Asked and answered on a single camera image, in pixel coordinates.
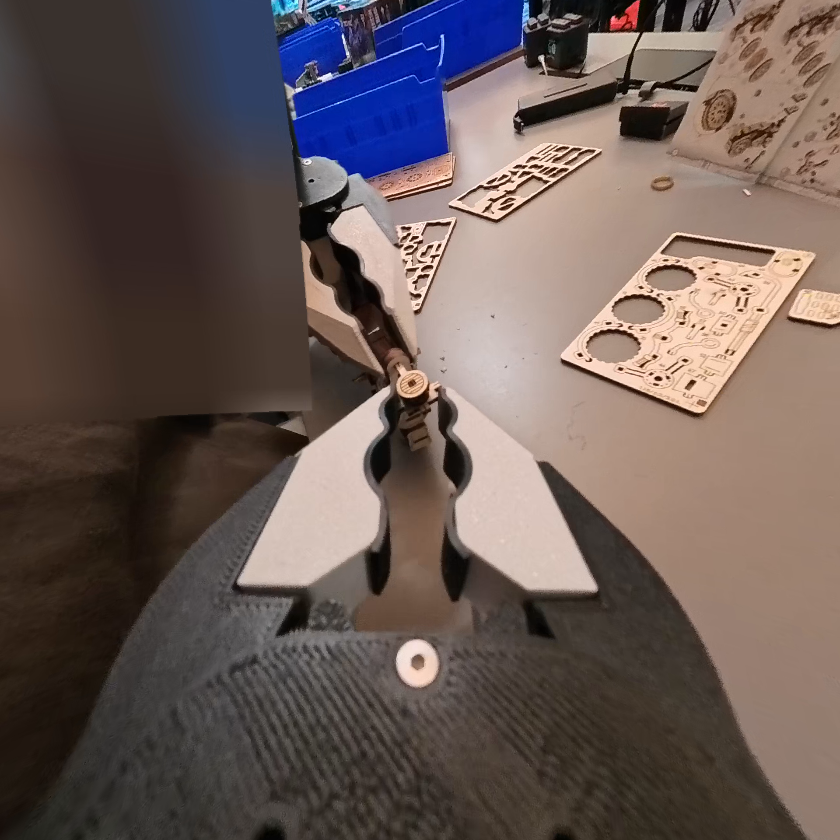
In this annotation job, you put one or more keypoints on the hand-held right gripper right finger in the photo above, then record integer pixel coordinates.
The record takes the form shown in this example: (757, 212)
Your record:
(518, 531)

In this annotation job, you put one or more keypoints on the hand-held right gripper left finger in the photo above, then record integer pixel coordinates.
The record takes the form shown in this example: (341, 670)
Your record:
(308, 525)

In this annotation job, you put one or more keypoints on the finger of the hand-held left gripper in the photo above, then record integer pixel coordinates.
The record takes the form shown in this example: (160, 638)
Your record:
(377, 275)
(328, 315)

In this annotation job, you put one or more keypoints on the small round wooden puzzle part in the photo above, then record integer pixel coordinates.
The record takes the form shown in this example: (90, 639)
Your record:
(412, 387)

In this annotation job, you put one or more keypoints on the grey desk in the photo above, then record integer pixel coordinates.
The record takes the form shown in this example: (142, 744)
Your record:
(656, 525)

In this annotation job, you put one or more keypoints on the blue plastic bin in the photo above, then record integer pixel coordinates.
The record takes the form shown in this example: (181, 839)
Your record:
(308, 56)
(459, 33)
(371, 124)

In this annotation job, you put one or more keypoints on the triangular wooden puzzle sheet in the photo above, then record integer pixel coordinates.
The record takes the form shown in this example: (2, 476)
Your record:
(441, 231)

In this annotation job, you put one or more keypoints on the brown wooden puzzle sheet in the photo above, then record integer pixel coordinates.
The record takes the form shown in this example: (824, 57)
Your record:
(413, 178)

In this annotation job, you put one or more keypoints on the wooden puzzle sheet with cutouts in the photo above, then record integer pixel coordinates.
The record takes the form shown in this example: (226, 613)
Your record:
(479, 197)

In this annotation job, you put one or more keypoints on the dark printed box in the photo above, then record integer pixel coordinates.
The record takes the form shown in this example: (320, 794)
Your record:
(359, 33)

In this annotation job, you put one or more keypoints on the person's olive shirt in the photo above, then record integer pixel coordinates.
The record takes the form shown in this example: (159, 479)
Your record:
(79, 590)

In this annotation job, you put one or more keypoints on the long black flat device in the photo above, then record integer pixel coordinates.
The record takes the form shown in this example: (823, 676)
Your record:
(568, 102)

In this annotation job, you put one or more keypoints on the black battery charger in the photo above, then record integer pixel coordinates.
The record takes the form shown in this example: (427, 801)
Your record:
(558, 39)

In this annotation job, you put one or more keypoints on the wooden puzzle sheet with round holes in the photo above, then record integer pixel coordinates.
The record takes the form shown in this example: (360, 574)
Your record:
(761, 341)

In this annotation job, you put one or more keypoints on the black box with red label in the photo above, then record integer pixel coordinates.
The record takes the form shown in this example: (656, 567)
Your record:
(653, 119)

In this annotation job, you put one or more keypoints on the grey flat panel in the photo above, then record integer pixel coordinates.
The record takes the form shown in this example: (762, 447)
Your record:
(669, 56)

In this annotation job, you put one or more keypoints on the small wooden puzzle sheet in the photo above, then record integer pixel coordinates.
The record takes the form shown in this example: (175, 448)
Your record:
(820, 307)

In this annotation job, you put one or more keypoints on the printed instruction booklet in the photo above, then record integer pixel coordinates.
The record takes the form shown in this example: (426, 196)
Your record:
(761, 85)

